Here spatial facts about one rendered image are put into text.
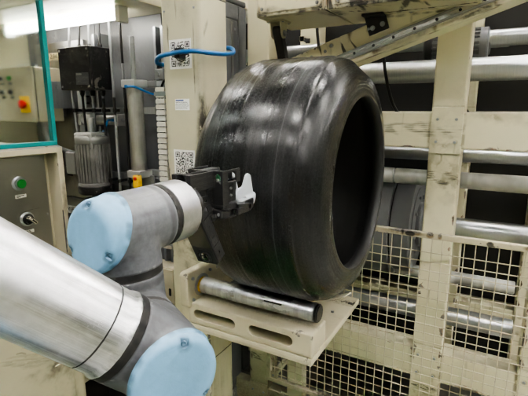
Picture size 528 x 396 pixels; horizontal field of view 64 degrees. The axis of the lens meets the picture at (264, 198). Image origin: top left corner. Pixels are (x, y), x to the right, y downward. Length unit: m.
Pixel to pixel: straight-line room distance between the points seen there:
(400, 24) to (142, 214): 1.01
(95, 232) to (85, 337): 0.15
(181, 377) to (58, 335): 0.12
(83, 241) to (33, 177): 0.77
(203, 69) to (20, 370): 0.93
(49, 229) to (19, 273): 0.96
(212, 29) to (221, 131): 0.40
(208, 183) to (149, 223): 0.16
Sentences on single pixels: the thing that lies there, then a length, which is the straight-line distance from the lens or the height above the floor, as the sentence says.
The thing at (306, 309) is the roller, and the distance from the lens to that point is 1.01.
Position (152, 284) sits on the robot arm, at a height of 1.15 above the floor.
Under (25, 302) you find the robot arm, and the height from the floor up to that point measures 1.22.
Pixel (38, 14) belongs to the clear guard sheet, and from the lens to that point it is 1.32.
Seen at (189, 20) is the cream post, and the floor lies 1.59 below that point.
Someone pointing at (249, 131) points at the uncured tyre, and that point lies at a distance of 0.85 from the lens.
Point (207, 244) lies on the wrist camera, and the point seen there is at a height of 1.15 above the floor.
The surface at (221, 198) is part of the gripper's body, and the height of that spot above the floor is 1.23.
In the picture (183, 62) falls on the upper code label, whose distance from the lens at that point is 1.18.
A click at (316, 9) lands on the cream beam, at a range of 1.30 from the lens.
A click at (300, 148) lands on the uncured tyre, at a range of 0.79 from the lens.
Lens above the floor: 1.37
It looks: 12 degrees down
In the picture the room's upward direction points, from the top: straight up
